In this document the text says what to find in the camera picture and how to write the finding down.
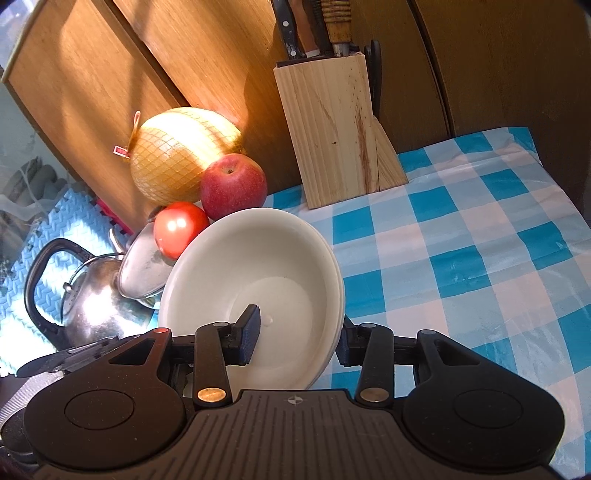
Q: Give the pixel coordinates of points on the pomelo in yellow net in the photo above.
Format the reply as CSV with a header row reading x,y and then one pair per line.
x,y
180,152

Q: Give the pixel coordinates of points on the red apple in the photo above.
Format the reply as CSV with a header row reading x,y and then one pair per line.
x,y
233,184

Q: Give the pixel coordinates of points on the blue checkered tablecloth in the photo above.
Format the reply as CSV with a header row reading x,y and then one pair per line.
x,y
461,277

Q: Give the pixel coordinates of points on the wooden knife block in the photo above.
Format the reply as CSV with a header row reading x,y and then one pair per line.
x,y
332,134

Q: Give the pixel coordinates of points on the wooden cabinet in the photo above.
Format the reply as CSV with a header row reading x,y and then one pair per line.
x,y
207,69

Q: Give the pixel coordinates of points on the red foam mat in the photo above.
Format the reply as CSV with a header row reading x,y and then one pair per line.
x,y
108,213

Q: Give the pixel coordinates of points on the red tomato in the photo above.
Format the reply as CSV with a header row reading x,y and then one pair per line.
x,y
178,228

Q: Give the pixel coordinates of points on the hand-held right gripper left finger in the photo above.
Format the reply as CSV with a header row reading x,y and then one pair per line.
x,y
249,337

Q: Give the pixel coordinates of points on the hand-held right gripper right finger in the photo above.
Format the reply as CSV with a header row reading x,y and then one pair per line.
x,y
351,347

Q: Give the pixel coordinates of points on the blue foam mat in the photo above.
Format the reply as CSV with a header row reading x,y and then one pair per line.
x,y
69,217

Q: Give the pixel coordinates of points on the black scissors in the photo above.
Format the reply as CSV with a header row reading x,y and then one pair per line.
x,y
374,74

